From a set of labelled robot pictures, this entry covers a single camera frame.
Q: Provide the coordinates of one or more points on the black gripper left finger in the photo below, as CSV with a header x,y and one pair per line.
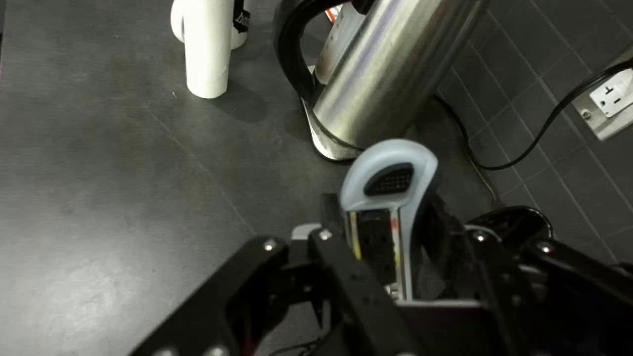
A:
x,y
329,246

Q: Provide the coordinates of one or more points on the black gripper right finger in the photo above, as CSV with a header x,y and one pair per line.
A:
x,y
447,252

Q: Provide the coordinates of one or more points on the stainless steel electric kettle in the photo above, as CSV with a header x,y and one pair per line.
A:
x,y
364,68

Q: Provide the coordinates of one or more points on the white paper towel roll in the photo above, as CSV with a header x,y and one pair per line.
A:
x,y
206,46

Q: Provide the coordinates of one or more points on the white wall outlet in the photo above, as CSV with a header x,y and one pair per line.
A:
x,y
607,105

